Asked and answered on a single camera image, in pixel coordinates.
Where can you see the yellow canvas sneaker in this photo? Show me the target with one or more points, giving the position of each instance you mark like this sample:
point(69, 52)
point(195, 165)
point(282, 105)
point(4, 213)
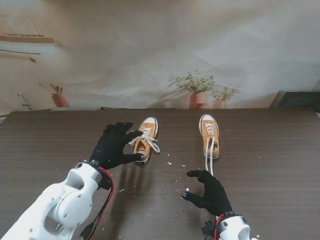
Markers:
point(205, 147)
point(141, 152)

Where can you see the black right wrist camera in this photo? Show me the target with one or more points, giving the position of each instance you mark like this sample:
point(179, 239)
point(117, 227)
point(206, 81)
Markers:
point(208, 227)

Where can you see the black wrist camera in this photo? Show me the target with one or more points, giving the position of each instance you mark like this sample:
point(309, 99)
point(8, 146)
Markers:
point(208, 227)
point(105, 183)

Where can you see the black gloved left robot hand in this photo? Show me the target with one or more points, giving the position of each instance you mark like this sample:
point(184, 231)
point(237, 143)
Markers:
point(112, 150)

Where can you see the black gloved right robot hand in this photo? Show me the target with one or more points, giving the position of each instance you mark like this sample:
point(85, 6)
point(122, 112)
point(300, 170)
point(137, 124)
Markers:
point(212, 195)

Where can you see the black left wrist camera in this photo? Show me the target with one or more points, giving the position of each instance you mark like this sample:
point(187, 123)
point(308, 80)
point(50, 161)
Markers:
point(105, 183)

